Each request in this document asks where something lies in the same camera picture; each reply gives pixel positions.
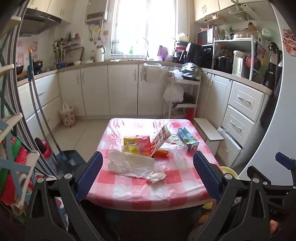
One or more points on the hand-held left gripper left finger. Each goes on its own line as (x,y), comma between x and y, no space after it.
(92,171)

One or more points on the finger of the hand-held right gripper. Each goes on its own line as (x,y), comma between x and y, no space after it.
(253,171)
(281,160)

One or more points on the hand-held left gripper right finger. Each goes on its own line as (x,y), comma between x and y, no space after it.
(208,176)

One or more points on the pale yellow waste bin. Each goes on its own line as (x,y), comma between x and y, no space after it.
(227,170)

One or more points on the clear plastic wrapper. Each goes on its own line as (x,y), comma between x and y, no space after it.
(178,154)

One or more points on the blue green drink carton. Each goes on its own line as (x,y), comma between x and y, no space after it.
(187,139)

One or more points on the yellow snack packet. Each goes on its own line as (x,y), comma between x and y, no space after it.
(130,143)

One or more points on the white green wrapper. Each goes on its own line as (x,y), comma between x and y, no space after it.
(174,140)

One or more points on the white tissue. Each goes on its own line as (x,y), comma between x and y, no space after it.
(157,177)

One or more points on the orange peel piece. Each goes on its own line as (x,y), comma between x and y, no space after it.
(161,153)

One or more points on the pink snack packet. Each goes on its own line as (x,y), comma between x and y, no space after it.
(143,146)

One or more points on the red white cardboard box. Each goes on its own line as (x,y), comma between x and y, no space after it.
(160,136)

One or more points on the person's right hand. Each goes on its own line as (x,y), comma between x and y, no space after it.
(275,227)

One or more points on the dark blue dustpan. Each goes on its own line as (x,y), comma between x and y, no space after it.
(74,157)

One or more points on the white cabinet drawer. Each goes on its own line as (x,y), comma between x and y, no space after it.
(246,100)
(239,126)
(230,144)

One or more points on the white fridge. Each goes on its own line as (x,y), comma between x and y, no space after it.
(277,115)

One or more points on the white wooden stool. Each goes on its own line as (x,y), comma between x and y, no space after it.
(208,129)

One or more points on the dark hanging cloth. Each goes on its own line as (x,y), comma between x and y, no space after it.
(270,111)

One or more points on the pink white checkered tablecloth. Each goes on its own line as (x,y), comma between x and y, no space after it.
(138,192)

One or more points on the floral carrier bag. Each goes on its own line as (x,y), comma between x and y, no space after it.
(68,118)

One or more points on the white shelf with colourful cloths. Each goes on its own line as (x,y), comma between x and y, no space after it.
(32,158)

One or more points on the red bag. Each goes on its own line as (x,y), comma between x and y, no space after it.
(189,114)

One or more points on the dark frying pan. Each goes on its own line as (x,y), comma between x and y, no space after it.
(188,98)

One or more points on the white lower kitchen cabinets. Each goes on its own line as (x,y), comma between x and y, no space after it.
(97,90)

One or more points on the large white plastic bag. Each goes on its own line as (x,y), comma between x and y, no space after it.
(173,92)

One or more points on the white trolley rack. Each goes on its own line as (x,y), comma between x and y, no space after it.
(185,82)

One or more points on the red pot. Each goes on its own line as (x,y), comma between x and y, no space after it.
(252,61)

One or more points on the white water boiler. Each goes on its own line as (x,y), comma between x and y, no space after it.
(239,63)

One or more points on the small white plastic bag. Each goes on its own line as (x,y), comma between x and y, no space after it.
(177,74)

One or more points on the black blender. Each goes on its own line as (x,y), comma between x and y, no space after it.
(275,53)

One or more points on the black plastic bag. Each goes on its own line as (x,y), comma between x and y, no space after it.
(189,70)

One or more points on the black cooking pot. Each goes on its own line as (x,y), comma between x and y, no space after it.
(223,64)

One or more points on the white thermos jug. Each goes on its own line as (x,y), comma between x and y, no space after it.
(100,54)

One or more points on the white hanging door bin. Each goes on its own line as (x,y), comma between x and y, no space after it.
(152,70)

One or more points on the red fridge sticker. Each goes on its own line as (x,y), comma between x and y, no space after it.
(289,41)

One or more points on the black microwave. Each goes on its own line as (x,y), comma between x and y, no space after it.
(207,56)

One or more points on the black wok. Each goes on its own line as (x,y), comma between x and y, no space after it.
(38,64)

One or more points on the black air fryer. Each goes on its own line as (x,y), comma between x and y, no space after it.
(193,53)

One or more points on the green bottle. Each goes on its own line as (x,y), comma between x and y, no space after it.
(131,50)

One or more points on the small pale green fan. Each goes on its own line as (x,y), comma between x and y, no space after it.
(267,33)

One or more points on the white counter shelf rack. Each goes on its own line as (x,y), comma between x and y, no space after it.
(231,41)

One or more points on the purple bag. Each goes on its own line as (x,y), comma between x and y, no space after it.
(162,52)

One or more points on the sink faucet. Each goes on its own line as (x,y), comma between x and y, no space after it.
(147,48)

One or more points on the small countertop oven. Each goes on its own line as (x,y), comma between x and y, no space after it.
(204,37)

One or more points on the kitchen window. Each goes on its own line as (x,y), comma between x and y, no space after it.
(143,23)

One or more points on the range hood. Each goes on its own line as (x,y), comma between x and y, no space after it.
(39,20)

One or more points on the wall utensil rack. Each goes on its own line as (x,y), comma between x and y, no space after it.
(66,47)

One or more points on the wall water heater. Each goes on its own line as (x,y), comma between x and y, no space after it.
(96,11)

